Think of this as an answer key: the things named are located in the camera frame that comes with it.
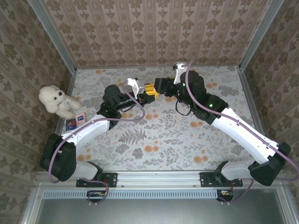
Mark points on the white teddy bear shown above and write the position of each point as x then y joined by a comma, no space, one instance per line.
53,98

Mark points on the small pink box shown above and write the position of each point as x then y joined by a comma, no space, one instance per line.
80,119

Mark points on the grey metal sheet panel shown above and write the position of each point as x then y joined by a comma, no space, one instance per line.
158,212

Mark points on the floral patterned tablecloth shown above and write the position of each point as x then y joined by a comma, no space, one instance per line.
130,161

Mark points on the aluminium mounting rail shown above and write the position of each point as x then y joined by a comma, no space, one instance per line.
158,179

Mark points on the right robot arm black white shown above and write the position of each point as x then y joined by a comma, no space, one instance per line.
245,140

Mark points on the dark printed card packet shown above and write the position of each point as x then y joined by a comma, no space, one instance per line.
71,124

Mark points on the aluminium frame post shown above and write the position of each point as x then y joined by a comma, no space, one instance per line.
259,35
54,35

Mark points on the small circuit board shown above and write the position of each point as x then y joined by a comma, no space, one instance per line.
95,194
225,193

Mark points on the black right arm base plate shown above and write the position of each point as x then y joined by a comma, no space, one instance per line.
205,179

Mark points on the aluminium side rail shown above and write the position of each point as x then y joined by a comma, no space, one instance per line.
71,81
247,88

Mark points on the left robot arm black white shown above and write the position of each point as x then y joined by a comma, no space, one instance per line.
88,128

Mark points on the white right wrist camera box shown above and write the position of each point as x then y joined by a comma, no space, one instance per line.
178,74

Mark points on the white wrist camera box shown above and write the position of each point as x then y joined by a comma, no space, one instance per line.
133,83
178,74

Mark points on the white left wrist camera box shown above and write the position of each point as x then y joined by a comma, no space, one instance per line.
133,83

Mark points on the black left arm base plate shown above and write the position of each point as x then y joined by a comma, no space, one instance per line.
112,179

